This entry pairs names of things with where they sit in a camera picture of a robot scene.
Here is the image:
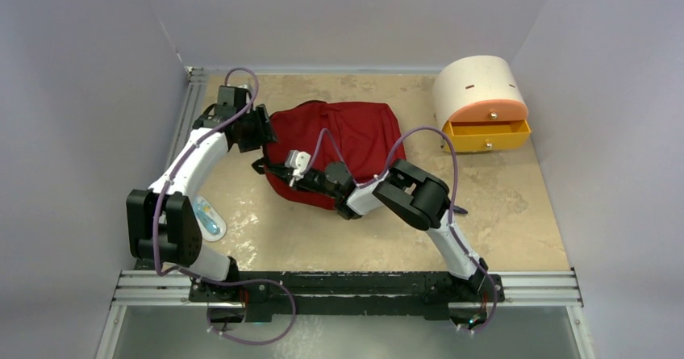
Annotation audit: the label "red student backpack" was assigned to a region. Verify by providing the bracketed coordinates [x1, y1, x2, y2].
[252, 100, 402, 211]

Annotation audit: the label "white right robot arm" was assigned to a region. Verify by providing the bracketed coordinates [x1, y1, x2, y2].
[253, 159, 497, 300]

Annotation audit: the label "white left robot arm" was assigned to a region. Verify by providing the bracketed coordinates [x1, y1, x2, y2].
[126, 85, 277, 302]

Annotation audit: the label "white blue oval case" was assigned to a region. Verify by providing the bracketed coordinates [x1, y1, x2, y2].
[193, 195, 227, 242]

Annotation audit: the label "small dark marker cap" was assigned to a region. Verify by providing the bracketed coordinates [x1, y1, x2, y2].
[453, 206, 469, 215]

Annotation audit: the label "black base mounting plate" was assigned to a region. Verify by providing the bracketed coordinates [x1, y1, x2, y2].
[189, 271, 506, 324]

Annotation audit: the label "cream rounded drawer cabinet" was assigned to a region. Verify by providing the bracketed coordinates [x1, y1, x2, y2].
[432, 55, 526, 108]

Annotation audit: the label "orange upper drawer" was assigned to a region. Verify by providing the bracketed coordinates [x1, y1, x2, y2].
[434, 99, 528, 132]

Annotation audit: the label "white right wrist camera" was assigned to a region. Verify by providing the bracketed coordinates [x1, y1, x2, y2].
[285, 150, 311, 187]

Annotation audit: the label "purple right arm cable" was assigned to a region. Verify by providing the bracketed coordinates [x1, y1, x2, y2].
[307, 127, 499, 335]

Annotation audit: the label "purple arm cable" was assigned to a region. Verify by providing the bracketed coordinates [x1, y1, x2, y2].
[152, 68, 297, 346]
[307, 127, 499, 335]

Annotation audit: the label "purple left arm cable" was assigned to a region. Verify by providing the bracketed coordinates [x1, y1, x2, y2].
[152, 68, 297, 346]

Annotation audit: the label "aluminium frame rails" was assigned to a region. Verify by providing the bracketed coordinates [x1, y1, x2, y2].
[94, 66, 597, 359]

